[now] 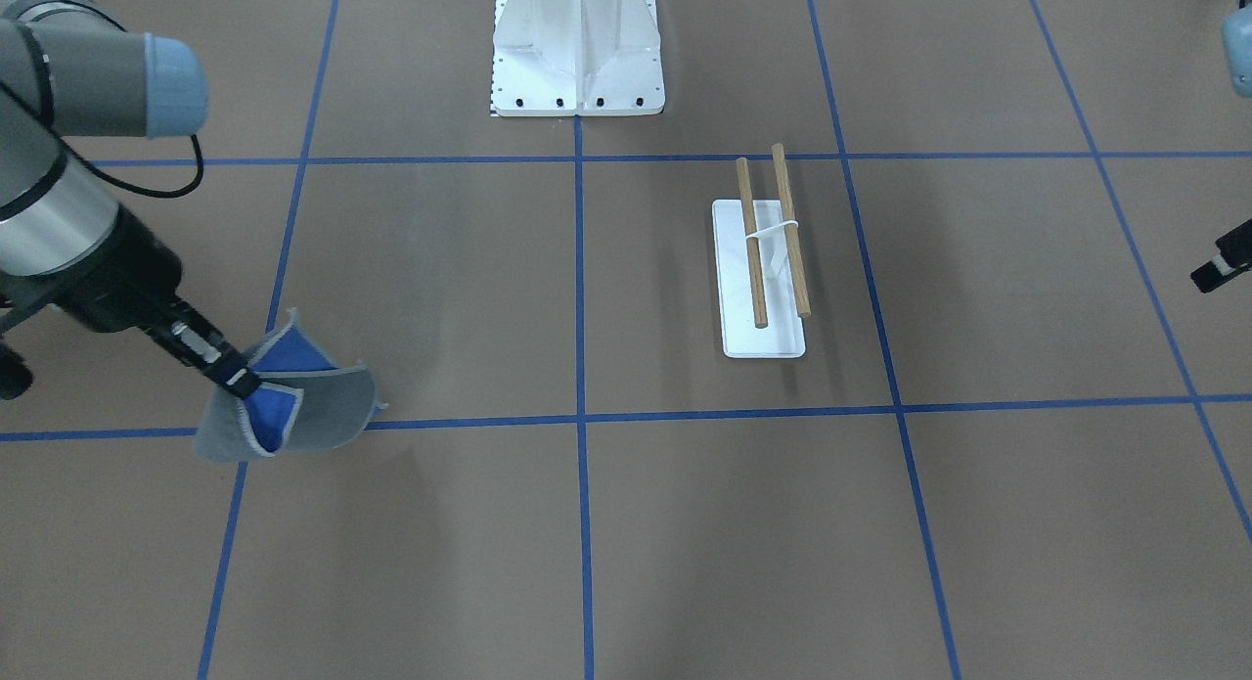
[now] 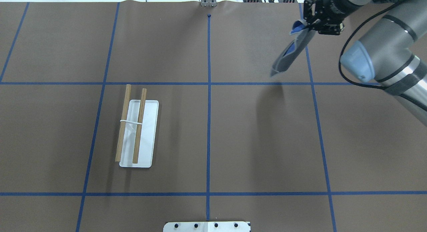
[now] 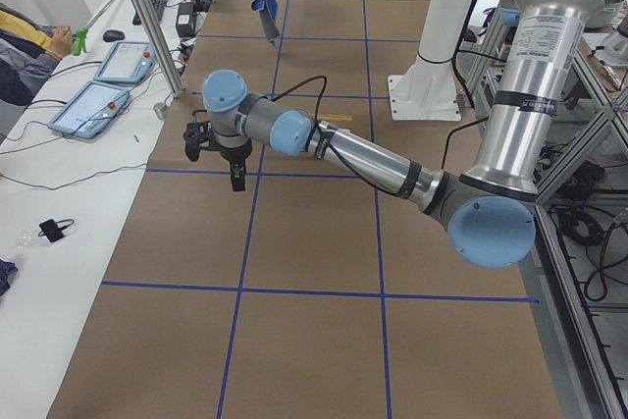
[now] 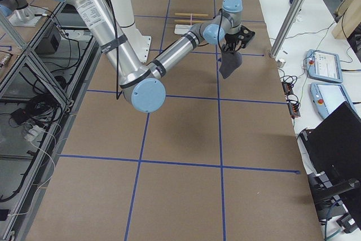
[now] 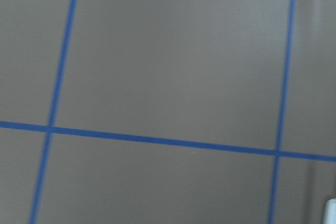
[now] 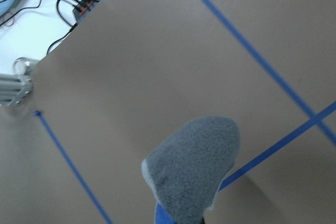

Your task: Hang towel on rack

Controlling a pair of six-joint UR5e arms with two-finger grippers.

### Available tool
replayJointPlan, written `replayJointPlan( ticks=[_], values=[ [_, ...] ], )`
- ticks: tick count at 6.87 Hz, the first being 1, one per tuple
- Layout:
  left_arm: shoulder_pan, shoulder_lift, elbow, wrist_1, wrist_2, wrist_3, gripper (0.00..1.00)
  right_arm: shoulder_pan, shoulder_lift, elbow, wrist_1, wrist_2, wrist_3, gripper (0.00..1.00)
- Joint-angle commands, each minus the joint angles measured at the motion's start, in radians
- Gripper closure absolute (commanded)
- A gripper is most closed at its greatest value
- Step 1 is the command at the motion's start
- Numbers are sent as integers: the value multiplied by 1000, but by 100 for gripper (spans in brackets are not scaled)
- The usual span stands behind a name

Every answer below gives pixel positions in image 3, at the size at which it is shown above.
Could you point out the grey aluminium frame post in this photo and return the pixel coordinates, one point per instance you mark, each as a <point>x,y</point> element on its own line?
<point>156,37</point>

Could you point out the black power adapter box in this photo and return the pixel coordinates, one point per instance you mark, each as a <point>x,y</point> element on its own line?
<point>186,20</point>

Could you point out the black computer mouse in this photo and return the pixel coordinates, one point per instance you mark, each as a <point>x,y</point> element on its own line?
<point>112,35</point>

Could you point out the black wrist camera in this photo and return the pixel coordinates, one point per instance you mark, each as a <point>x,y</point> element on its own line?
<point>198,136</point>

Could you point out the small black cable adapter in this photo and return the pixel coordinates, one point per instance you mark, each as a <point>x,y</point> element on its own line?
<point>54,230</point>

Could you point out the person's forearm grey sleeve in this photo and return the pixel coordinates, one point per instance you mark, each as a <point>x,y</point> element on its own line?
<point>22,76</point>

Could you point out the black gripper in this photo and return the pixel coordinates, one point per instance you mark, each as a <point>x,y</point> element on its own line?
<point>235,154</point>

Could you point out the blue teach pendant far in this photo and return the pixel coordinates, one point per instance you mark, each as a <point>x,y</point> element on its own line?
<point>127,62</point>

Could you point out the blue teach pendant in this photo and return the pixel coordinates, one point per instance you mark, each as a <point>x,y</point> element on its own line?
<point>127,62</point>
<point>90,111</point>

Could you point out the blue teach pendant near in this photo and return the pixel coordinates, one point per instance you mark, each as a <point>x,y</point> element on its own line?
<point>90,111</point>

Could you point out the wooden rack rod outer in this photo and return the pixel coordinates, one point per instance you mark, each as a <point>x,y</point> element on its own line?
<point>337,118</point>

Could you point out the person's hand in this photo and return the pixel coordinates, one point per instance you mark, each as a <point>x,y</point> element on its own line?
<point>62,42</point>

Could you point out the grey and blue towel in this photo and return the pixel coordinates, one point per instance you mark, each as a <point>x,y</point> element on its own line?
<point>267,11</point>

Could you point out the steel bowl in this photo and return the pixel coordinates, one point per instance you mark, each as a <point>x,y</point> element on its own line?
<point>606,15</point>

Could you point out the green clamp tool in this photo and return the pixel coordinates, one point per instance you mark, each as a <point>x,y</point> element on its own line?
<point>80,41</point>

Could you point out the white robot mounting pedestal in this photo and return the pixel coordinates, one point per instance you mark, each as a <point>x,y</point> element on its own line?
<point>427,90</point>

